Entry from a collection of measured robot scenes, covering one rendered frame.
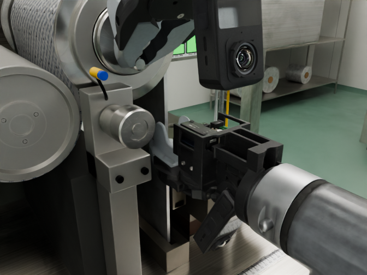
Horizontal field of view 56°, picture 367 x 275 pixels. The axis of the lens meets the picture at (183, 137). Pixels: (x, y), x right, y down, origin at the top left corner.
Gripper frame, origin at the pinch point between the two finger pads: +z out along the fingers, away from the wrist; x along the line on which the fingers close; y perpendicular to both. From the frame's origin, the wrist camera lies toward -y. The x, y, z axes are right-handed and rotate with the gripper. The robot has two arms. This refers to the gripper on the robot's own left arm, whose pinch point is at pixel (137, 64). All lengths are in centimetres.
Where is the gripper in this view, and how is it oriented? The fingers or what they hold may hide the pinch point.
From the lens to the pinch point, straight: 36.9
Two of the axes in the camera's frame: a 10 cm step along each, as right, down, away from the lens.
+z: -4.7, 3.5, 8.1
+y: -3.8, -9.1, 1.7
